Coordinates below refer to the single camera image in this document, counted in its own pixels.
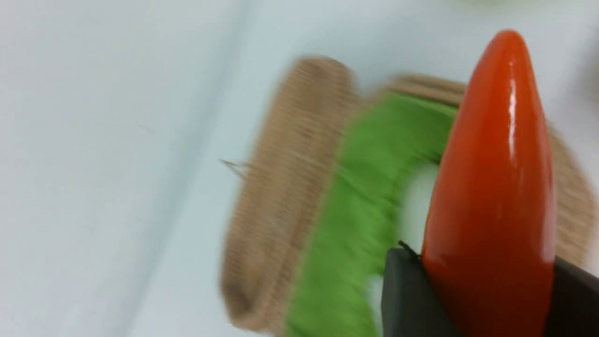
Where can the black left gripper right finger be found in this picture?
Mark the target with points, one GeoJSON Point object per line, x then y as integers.
{"type": "Point", "coordinates": [574, 309]}

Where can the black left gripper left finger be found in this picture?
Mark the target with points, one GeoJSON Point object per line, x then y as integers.
{"type": "Point", "coordinates": [409, 306]}

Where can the orange carrot with green leaves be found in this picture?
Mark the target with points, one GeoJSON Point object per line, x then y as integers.
{"type": "Point", "coordinates": [489, 246]}

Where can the woven rattan basket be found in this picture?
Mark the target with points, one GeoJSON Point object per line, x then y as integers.
{"type": "Point", "coordinates": [381, 194]}

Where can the woven rattan basket lid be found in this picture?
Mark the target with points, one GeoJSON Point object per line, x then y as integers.
{"type": "Point", "coordinates": [282, 186]}

